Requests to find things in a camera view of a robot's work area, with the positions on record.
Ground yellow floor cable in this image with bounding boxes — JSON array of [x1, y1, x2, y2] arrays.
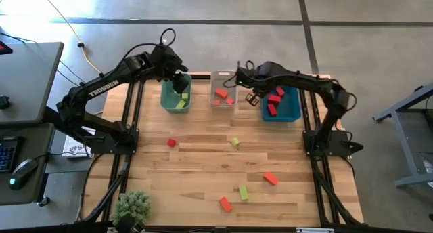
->
[[36, 0, 112, 85]]

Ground printed paper sheet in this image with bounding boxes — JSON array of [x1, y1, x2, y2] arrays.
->
[[62, 124, 102, 158]]

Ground green long block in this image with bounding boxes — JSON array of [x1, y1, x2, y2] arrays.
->
[[238, 184, 250, 202]]

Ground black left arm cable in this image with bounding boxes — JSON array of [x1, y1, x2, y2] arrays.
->
[[116, 27, 177, 70]]

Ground green potted plant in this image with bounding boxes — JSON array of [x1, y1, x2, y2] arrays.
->
[[110, 189, 152, 233]]

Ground green plastic bin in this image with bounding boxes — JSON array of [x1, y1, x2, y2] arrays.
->
[[160, 73, 193, 114]]

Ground grey desk top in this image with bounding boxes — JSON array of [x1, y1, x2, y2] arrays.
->
[[0, 41, 65, 126]]

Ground white plastic bin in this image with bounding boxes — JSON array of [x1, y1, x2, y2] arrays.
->
[[208, 70, 239, 110]]

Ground blue-grey metal table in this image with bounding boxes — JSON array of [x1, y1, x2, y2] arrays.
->
[[372, 81, 433, 188]]

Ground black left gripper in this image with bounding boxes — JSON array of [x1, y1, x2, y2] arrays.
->
[[150, 45, 191, 94]]

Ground black red-lit device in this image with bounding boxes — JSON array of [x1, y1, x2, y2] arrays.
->
[[0, 41, 14, 56]]

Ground black computer mouse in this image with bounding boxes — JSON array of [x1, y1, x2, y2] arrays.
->
[[7, 158, 39, 191]]

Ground silver metal bracket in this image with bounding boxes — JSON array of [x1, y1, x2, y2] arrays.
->
[[296, 227, 336, 233]]

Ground black backlit keyboard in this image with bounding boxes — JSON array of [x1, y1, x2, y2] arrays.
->
[[0, 136, 20, 175]]

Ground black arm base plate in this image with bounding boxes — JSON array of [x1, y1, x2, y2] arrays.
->
[[90, 127, 140, 156], [302, 129, 353, 158]]

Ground dark desk top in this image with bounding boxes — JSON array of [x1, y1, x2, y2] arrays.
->
[[0, 122, 55, 207]]

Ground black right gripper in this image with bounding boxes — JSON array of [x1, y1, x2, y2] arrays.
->
[[235, 66, 269, 107]]

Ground blue plastic bin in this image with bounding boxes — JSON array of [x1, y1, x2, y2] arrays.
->
[[260, 85, 302, 123]]

